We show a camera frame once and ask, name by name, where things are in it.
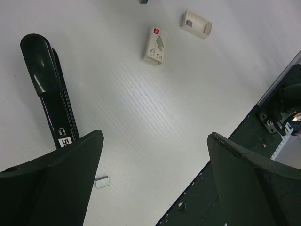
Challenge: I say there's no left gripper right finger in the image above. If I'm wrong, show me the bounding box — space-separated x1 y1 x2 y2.
207 132 301 226

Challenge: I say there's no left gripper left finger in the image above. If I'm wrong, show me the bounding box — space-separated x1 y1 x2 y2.
0 130 104 226

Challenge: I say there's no small grey staple strip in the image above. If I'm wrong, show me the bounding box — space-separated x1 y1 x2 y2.
95 176 110 189

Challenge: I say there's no black stapler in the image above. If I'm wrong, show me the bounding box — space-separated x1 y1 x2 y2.
20 33 79 149

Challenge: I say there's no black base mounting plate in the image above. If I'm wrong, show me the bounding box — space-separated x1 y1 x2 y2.
158 64 301 226

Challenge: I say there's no grey slotted cable duct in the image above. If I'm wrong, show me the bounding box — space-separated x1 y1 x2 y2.
271 134 301 169

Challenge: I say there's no aluminium frame rail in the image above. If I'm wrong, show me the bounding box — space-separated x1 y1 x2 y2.
257 51 301 106

